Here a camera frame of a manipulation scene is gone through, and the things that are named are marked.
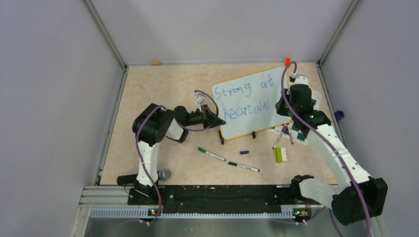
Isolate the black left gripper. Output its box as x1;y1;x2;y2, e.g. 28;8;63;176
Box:
183;105;226;130

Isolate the yellow framed whiteboard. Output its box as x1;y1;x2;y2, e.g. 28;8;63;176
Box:
211;65;291;140

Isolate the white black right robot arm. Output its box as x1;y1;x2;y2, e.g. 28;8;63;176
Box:
275;84;388;226

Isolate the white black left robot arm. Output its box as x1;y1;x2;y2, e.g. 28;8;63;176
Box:
132;103;226;204

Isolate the black whiteboard foot clip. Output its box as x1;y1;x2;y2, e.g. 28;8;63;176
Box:
218;130;225;145

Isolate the red capped marker pen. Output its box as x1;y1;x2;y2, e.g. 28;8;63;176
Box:
287;123;294;145

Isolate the green capped marker pen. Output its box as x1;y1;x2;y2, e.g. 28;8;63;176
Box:
198;147;227;162

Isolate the green white chess mat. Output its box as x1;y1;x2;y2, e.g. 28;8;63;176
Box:
266;88;323;146

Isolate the purple small object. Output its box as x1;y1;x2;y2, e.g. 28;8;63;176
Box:
334;111;345;121

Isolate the black capped marker pen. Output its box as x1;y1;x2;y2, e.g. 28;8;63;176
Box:
228;162;260;172

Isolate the purple capped marker pen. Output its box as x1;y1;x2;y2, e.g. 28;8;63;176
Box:
272;125;287;150

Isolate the green white toy brick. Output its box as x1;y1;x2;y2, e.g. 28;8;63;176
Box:
275;147;288;163

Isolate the small wooden block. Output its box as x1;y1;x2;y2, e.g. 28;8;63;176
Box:
151;61;161;66

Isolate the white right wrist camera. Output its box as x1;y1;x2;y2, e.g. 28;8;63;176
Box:
289;73;309;86

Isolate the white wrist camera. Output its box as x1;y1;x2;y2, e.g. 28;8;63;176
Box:
194;92;206;108
289;73;309;86

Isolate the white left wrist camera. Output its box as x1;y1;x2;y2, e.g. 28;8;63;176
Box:
194;92;206;108

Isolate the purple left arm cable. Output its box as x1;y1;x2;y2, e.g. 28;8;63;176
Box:
134;89;219;226

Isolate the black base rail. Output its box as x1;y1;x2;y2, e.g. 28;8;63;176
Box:
127;185;323;215

